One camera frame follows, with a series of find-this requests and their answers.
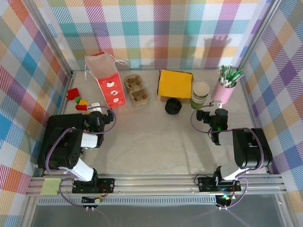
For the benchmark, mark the red paper takeout bag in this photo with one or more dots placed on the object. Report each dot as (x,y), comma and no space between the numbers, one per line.
(113,89)

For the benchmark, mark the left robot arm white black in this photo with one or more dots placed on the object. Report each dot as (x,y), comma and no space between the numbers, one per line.
(71,151)

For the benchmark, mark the flat red block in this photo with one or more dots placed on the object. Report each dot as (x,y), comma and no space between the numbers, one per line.
(81,107)

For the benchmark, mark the small yellow block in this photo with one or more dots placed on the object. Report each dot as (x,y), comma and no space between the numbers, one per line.
(83,102)

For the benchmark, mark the pink cylindrical straw holder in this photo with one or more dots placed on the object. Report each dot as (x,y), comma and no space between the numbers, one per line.
(222,94)

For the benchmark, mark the small green block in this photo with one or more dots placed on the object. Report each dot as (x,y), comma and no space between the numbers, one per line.
(77,99)

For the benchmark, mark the large red block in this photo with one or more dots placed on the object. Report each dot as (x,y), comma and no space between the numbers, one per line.
(73,93)

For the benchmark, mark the green white wrapped straw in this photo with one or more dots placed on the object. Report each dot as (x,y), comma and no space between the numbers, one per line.
(222,73)
(239,74)
(229,75)

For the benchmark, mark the yellow-topped cardboard box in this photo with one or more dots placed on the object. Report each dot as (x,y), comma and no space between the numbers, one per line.
(175,82)

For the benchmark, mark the small connector board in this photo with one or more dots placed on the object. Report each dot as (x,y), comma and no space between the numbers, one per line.
(97,200)
(226,198)

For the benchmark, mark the green sticky note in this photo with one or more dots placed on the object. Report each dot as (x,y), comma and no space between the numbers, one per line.
(49,186)

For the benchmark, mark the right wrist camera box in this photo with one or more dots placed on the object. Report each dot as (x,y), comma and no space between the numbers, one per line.
(217,104)

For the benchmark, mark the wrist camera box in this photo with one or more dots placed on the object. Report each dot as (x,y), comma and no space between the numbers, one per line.
(217,104)
(97,106)

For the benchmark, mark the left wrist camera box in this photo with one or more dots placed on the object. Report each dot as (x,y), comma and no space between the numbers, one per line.
(97,106)

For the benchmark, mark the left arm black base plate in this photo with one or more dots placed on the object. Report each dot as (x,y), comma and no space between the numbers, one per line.
(109,185)

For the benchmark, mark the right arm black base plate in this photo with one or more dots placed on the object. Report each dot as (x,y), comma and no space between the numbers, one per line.
(206,184)

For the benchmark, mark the aluminium mounting rail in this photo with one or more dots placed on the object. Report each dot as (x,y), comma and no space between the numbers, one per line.
(154,184)

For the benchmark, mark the aluminium frame post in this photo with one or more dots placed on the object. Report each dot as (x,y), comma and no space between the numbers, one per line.
(258,35)
(50,37)

